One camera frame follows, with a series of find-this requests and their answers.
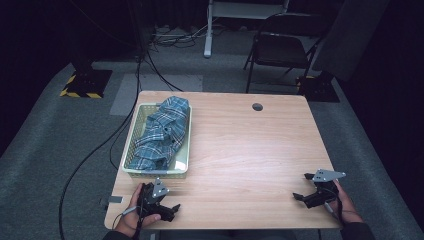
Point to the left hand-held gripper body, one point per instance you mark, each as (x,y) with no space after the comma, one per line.
(150,200)

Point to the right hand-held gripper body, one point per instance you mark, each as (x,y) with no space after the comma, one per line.
(323,195)

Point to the person's left hand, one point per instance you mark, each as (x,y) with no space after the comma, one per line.
(131,216)

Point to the person's right hand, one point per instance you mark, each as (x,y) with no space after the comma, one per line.
(346,206)

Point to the pale green plastic basket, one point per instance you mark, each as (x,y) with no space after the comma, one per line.
(185,156)

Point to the blue plaid shirt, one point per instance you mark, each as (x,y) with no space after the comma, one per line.
(163,133)

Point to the black stand base striped edge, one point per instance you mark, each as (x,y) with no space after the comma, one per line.
(88,83)
(320,90)

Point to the black folding chair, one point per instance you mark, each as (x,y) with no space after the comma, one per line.
(280,50)

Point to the grey leaning panel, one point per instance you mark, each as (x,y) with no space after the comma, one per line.
(350,40)

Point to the white metal stand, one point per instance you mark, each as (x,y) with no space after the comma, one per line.
(208,33)

